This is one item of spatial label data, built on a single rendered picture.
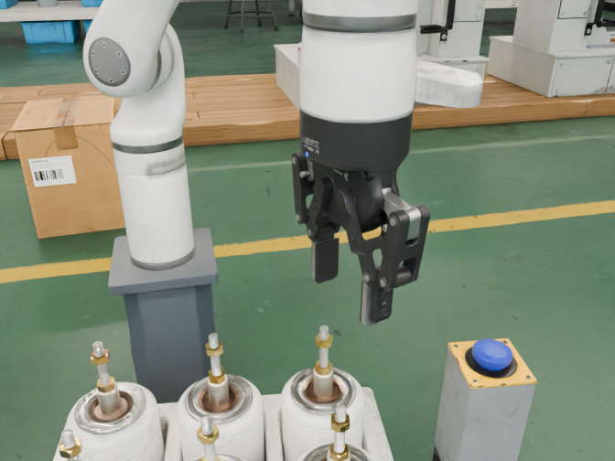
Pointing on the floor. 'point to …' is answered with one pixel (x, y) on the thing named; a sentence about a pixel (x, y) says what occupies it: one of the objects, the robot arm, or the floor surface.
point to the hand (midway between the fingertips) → (348, 285)
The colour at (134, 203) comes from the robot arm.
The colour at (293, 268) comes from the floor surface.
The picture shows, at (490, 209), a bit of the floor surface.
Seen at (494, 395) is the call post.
